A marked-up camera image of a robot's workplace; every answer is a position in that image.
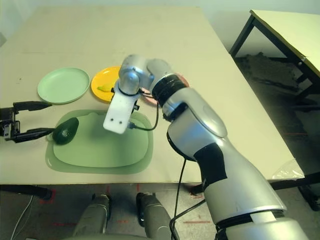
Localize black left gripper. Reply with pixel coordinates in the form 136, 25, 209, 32
0, 100, 57, 144

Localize dark green avocado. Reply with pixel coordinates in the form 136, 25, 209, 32
51, 117, 80, 145

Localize yellow plate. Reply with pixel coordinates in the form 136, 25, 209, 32
90, 66, 123, 103

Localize mint green plate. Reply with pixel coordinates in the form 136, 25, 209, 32
37, 66, 91, 105

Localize pink plate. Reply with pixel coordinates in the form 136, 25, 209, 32
139, 72, 190, 106

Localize green cutting board tray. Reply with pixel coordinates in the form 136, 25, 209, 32
44, 109, 155, 175

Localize black table leg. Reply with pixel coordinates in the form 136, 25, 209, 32
271, 178, 320, 211
0, 184, 55, 201

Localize grey robot right leg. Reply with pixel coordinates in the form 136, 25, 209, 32
136, 192, 180, 240

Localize grey robot leg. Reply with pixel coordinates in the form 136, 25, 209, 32
136, 192, 180, 240
73, 193, 112, 240

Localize grey robot left leg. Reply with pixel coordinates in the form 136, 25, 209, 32
73, 193, 112, 240

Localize grey robot torso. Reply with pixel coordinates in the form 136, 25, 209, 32
61, 232, 151, 240

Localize clear plastic bag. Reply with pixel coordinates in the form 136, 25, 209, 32
271, 159, 305, 180

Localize beige side table black legs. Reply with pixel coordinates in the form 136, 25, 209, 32
229, 9, 320, 111

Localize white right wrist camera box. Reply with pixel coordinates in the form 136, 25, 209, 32
102, 83, 141, 135

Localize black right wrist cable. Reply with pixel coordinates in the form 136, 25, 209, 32
127, 98, 208, 240

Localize white floor cable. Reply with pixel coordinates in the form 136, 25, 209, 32
13, 194, 35, 240

